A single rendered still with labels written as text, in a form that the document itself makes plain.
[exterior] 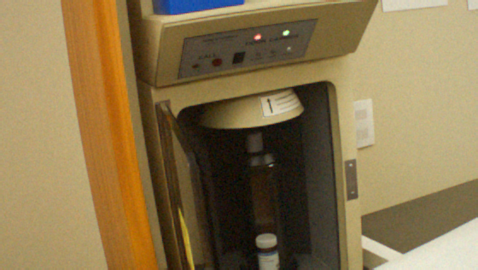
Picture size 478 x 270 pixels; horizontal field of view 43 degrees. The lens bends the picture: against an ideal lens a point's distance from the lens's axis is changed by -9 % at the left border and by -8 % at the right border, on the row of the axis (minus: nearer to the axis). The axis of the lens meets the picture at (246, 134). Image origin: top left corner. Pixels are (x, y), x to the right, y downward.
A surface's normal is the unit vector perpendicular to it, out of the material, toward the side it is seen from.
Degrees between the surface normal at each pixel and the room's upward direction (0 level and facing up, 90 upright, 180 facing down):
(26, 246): 90
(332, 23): 135
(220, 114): 66
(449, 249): 15
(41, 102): 90
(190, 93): 90
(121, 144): 90
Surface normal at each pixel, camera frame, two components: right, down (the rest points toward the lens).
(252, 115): -0.02, -0.16
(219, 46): 0.34, 0.82
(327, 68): 0.36, 0.19
